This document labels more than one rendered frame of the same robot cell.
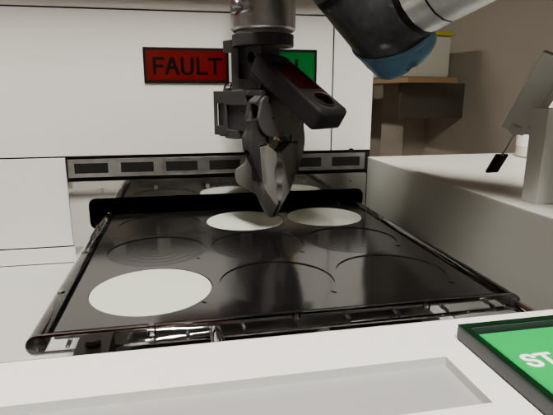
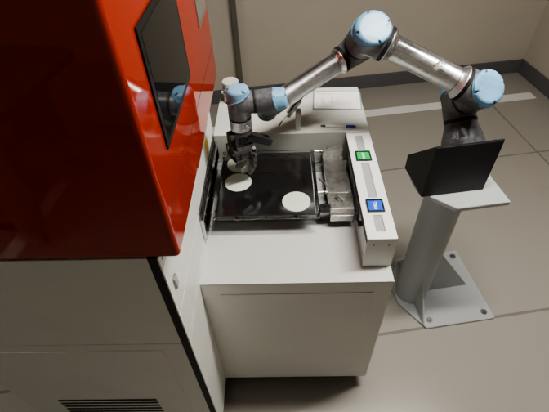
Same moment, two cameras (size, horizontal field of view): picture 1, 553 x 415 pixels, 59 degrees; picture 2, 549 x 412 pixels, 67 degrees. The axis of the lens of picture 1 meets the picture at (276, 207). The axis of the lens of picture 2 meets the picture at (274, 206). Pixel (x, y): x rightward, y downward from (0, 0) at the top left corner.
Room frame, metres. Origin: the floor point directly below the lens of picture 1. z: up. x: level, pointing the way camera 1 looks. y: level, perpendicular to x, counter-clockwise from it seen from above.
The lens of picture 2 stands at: (0.22, 1.14, 1.94)
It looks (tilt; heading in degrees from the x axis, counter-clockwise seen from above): 45 degrees down; 283
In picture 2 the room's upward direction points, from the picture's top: 3 degrees counter-clockwise
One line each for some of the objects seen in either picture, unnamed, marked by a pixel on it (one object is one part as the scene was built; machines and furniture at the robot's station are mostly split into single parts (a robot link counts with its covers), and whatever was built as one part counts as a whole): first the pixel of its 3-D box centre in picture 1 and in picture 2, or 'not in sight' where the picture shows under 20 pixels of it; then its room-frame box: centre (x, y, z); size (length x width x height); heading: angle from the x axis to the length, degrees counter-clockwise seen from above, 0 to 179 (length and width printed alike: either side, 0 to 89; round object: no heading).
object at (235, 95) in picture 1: (258, 89); (241, 143); (0.59, 0.02, 1.07); 0.09 x 0.08 x 0.12; 46
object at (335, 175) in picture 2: not in sight; (336, 183); (0.25, -0.05, 0.87); 0.36 x 0.08 x 0.03; 101
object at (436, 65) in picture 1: (403, 57); not in sight; (3.29, -0.83, 1.29); 0.48 x 0.40 x 0.27; 20
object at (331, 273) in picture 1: (257, 246); (266, 181); (0.51, 0.02, 0.90); 0.34 x 0.34 x 0.01; 11
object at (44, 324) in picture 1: (84, 258); (266, 217); (0.47, 0.20, 0.90); 0.37 x 0.01 x 0.01; 11
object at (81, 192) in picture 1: (225, 207); (211, 186); (0.71, 0.08, 0.89); 0.44 x 0.02 x 0.10; 101
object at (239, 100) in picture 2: not in sight; (239, 102); (0.59, 0.01, 1.23); 0.09 x 0.08 x 0.11; 20
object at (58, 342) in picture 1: (296, 321); (314, 181); (0.33, -0.02, 0.90); 0.38 x 0.01 x 0.01; 101
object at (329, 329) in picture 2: not in sight; (293, 247); (0.42, -0.08, 0.41); 0.96 x 0.64 x 0.82; 101
